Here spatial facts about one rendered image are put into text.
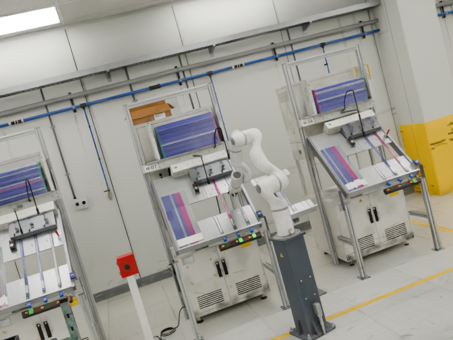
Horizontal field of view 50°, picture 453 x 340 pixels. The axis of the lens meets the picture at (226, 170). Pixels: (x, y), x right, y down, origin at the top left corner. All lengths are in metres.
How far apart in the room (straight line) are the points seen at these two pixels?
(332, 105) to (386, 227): 1.20
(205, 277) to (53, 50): 2.99
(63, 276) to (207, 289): 1.16
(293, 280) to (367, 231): 1.38
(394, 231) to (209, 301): 1.78
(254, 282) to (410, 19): 3.65
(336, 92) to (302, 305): 2.03
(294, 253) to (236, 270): 0.95
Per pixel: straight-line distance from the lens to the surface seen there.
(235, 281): 4.17
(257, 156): 3.30
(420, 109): 6.22
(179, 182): 4.05
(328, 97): 4.50
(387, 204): 4.63
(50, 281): 3.78
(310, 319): 3.46
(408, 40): 6.22
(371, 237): 4.59
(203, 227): 3.78
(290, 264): 3.31
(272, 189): 3.21
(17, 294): 3.82
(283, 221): 3.27
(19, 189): 4.09
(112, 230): 5.60
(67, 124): 5.56
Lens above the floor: 1.56
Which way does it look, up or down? 6 degrees down
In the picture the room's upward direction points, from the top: 16 degrees counter-clockwise
